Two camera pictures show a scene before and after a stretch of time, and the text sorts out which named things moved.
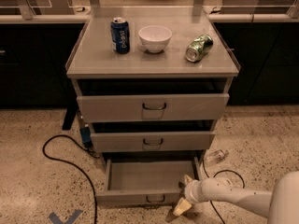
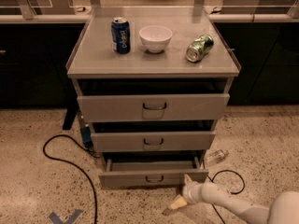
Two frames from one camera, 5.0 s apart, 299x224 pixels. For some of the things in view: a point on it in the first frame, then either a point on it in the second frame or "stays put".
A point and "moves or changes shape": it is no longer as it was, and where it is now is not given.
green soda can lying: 199,48 stays put
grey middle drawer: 153,141 stays put
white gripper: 190,191 stays put
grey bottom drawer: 147,181 moves or changes shape
